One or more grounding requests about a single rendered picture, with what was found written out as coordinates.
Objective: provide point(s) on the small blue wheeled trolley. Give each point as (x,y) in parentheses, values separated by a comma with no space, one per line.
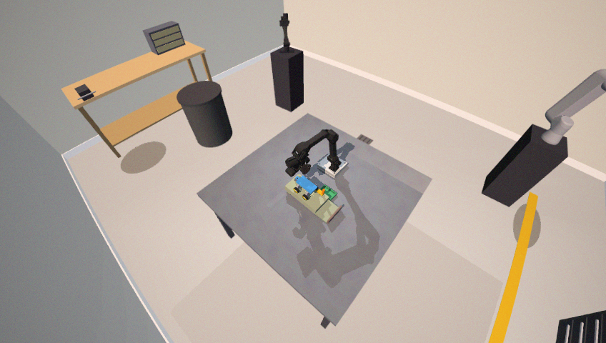
(307,185)

